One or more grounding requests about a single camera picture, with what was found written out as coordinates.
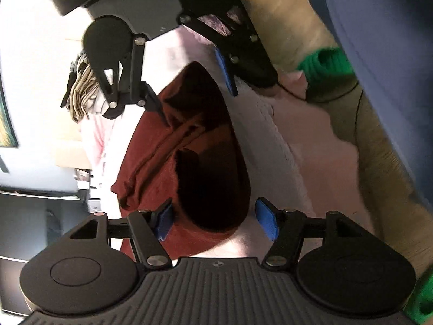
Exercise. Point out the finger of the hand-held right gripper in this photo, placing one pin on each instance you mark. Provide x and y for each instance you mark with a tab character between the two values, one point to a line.
154	100
225	71

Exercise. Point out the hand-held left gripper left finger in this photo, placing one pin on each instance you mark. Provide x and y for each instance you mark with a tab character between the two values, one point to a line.
165	220

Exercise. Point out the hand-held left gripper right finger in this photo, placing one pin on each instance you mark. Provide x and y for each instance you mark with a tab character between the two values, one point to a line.
267	218

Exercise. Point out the maroon long-sleeve garment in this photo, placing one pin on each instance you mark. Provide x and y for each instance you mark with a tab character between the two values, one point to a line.
152	162

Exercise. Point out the light grey folded garment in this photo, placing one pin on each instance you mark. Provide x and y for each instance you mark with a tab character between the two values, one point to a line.
96	103

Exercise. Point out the grey pink polka-dot bedspread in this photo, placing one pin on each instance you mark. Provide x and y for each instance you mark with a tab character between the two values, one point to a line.
264	125

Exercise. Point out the beige striped garment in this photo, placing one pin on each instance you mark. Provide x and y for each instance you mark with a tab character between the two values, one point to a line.
81	91

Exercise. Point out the dark thin garment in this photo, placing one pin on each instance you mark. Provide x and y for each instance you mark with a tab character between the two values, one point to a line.
69	91

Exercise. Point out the pink bed sheet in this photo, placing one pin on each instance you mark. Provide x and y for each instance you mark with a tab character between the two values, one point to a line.
321	142

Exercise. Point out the green knit sock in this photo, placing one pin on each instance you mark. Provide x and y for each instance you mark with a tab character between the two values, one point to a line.
324	67

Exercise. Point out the black wardrobe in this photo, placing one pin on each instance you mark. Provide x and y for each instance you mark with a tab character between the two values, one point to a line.
27	230

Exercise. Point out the green cloth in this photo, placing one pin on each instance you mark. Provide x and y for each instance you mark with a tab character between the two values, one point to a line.
423	301

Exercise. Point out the framed wall painting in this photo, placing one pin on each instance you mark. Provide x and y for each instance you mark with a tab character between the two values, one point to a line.
6	118

